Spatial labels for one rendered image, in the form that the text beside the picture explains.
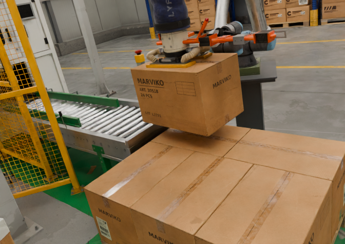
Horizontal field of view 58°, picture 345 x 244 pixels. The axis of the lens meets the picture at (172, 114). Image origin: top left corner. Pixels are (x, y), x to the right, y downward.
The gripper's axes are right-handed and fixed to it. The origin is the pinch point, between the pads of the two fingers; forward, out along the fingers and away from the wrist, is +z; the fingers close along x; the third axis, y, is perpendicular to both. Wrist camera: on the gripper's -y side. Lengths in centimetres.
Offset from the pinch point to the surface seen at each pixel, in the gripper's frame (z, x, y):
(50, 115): 43, -44, 133
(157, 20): 8.9, 15.2, 30.8
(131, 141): 32, -61, 56
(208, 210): 65, -65, -27
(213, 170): 35, -66, -12
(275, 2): -707, -54, 229
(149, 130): 13, -61, 56
